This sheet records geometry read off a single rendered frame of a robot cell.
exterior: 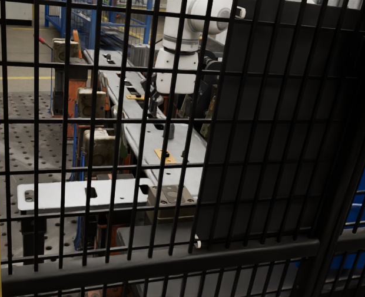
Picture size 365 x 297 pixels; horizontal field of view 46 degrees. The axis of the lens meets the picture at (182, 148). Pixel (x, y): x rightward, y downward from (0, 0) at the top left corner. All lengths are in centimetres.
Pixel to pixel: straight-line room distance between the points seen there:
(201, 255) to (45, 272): 18
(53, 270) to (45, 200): 42
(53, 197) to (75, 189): 6
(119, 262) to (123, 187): 46
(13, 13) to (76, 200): 715
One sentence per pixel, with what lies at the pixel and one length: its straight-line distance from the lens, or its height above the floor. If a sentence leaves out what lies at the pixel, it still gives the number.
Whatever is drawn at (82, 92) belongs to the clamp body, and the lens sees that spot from 141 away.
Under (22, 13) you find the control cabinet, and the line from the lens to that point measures 800.
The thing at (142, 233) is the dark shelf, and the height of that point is 103.
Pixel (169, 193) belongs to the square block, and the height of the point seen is 106.
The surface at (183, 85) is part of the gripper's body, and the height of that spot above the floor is 120.
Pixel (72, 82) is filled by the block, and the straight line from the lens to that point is 180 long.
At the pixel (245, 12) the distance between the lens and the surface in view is 46.
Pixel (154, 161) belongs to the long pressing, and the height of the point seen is 100.
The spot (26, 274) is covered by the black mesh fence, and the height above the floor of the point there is 116.
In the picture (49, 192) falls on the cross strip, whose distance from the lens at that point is 94.
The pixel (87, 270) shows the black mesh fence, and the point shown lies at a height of 115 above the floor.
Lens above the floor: 148
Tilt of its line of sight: 24 degrees down
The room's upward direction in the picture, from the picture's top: 9 degrees clockwise
